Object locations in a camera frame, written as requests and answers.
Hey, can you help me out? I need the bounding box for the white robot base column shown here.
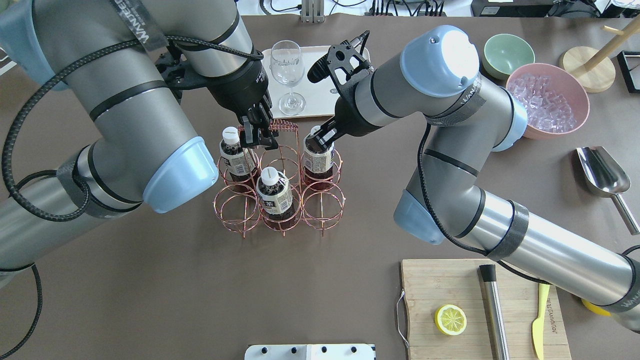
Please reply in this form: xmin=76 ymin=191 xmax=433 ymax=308
xmin=244 ymin=342 xmax=377 ymax=360

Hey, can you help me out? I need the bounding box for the yellow plastic knife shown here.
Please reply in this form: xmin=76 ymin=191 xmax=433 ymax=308
xmin=531 ymin=284 xmax=550 ymax=360

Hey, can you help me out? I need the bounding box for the aluminium frame post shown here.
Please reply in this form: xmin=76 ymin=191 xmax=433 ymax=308
xmin=300 ymin=0 xmax=326 ymax=24

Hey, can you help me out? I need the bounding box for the wooden cup tree stand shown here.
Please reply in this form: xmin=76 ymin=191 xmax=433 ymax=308
xmin=558 ymin=16 xmax=640 ymax=93

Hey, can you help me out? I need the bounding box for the black wire glass rack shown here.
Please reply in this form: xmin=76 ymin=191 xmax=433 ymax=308
xmin=616 ymin=50 xmax=640 ymax=94

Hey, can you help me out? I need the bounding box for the white rabbit tray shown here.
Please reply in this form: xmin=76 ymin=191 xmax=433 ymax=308
xmin=262 ymin=45 xmax=339 ymax=119

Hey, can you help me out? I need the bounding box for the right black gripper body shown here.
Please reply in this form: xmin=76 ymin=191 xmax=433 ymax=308
xmin=307 ymin=30 xmax=380 ymax=138

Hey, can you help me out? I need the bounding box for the half lemon slice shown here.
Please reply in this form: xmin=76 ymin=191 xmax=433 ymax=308
xmin=434 ymin=304 xmax=467 ymax=337

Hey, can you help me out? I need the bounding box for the steel muddler black tip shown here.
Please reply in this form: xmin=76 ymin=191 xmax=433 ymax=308
xmin=478 ymin=264 xmax=511 ymax=360

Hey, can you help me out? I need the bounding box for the steel ice scoop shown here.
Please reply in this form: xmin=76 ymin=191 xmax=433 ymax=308
xmin=575 ymin=146 xmax=640 ymax=236

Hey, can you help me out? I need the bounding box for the copper wire bottle basket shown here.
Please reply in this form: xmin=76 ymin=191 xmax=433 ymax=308
xmin=212 ymin=120 xmax=346 ymax=237

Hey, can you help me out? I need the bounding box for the pink bowl of ice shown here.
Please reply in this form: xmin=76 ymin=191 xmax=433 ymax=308
xmin=506 ymin=63 xmax=590 ymax=140

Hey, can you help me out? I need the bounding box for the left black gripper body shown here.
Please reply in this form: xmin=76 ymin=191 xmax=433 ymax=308
xmin=155 ymin=45 xmax=273 ymax=131

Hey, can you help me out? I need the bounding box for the bamboo cutting board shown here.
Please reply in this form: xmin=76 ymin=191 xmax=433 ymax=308
xmin=400 ymin=258 xmax=572 ymax=360

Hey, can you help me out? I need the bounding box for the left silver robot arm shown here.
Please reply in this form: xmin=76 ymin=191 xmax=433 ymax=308
xmin=1 ymin=0 xmax=277 ymax=282

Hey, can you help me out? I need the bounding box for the green empty bowl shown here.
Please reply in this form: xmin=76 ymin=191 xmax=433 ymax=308
xmin=482 ymin=33 xmax=536 ymax=80

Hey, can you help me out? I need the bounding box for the clear wine glass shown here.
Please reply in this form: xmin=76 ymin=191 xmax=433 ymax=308
xmin=270 ymin=39 xmax=306 ymax=116

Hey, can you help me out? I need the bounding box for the tea bottle white cap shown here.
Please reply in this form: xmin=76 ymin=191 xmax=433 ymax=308
xmin=256 ymin=166 xmax=297 ymax=230

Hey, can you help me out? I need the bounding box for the yellow lemon near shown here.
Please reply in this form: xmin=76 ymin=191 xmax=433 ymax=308
xmin=580 ymin=298 xmax=611 ymax=317

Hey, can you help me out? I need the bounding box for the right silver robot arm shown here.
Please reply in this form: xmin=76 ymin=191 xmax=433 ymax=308
xmin=306 ymin=24 xmax=640 ymax=333

